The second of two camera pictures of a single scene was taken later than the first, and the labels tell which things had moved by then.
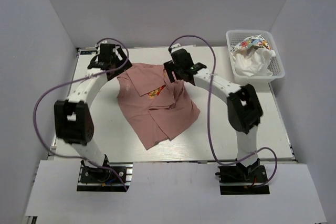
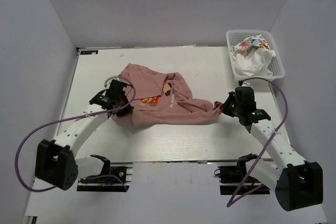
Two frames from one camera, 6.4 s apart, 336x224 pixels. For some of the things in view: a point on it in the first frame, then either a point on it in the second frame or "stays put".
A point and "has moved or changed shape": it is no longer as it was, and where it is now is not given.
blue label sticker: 87,52 stays put
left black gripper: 124,64 -> 127,110
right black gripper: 171,67 -> 225,108
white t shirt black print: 253,61 stays put
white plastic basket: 233,36 stays put
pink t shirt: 157,108 has moved or changed shape
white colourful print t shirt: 253,42 stays put
